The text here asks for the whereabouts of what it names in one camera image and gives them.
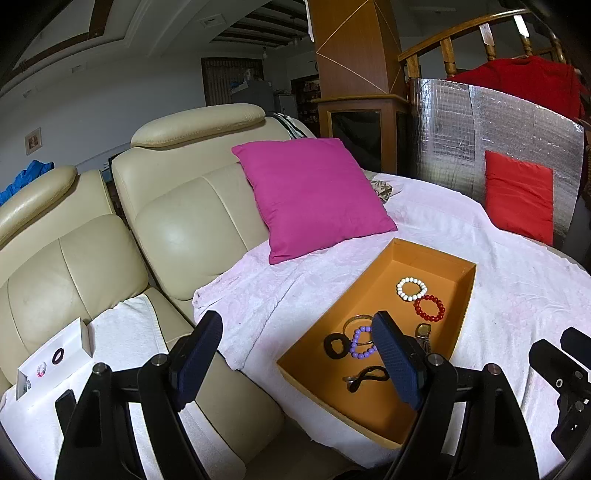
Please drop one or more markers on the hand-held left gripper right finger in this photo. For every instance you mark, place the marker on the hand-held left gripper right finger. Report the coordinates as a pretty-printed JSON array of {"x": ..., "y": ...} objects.
[{"x": 397, "y": 364}]

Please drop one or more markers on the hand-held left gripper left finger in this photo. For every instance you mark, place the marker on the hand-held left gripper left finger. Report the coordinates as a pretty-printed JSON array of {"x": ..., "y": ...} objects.
[{"x": 198, "y": 360}]

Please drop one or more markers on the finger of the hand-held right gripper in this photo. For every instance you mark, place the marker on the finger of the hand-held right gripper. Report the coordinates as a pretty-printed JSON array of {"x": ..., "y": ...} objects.
[
  {"x": 575, "y": 346},
  {"x": 549, "y": 364}
]

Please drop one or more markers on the orange cardboard box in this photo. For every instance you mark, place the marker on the orange cardboard box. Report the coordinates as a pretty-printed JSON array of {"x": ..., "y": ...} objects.
[{"x": 434, "y": 258}]

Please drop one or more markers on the small white box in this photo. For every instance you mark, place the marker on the small white box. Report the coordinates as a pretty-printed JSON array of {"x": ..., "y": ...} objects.
[{"x": 69, "y": 341}]

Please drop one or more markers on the silver bangle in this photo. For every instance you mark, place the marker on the silver bangle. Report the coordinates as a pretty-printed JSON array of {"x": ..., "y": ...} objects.
[{"x": 351, "y": 319}]

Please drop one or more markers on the pale pink embossed blanket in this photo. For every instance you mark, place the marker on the pale pink embossed blanket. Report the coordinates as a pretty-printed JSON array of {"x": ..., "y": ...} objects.
[{"x": 508, "y": 300}]

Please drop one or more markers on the white towel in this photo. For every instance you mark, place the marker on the white towel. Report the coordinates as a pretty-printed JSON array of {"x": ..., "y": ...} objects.
[{"x": 124, "y": 332}]

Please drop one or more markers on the cream leather sofa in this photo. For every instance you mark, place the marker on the cream leather sofa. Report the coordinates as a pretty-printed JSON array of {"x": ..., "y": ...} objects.
[{"x": 184, "y": 221}]

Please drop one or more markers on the black flat device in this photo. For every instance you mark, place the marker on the black flat device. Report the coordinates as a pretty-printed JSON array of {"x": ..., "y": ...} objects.
[{"x": 64, "y": 408}]

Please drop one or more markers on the red cushion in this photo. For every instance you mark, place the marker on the red cushion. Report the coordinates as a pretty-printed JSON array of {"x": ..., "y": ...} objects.
[{"x": 519, "y": 198}]

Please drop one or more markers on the patterned cloth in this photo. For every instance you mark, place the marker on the patterned cloth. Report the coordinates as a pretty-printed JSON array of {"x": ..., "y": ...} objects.
[{"x": 383, "y": 189}]

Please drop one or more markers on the magenta cushion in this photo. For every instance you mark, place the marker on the magenta cushion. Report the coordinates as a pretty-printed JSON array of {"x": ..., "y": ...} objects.
[{"x": 314, "y": 198}]

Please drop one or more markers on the silver foil panel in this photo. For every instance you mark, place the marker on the silver foil panel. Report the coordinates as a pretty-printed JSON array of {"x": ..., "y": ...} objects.
[{"x": 461, "y": 134}]

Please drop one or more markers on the blue cloth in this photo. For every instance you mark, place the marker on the blue cloth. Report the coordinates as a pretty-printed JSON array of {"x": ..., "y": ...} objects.
[{"x": 23, "y": 180}]

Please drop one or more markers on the striped cloth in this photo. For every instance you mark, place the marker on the striped cloth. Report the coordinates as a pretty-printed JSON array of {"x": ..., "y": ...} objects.
[{"x": 291, "y": 124}]

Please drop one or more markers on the red cloth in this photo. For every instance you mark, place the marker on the red cloth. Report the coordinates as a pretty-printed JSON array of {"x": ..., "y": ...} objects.
[{"x": 521, "y": 81}]

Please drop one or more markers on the grey refrigerator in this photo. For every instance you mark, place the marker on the grey refrigerator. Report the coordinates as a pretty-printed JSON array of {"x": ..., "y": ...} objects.
[{"x": 261, "y": 94}]

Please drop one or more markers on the shelf with goods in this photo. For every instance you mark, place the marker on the shelf with goods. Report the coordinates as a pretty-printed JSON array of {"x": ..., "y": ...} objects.
[{"x": 307, "y": 92}]

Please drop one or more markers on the wooden cabinet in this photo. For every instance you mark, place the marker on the wooden cabinet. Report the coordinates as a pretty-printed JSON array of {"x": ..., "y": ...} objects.
[{"x": 355, "y": 55}]

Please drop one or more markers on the framed wall picture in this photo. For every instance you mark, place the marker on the framed wall picture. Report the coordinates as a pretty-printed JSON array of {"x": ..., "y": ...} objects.
[{"x": 33, "y": 141}]

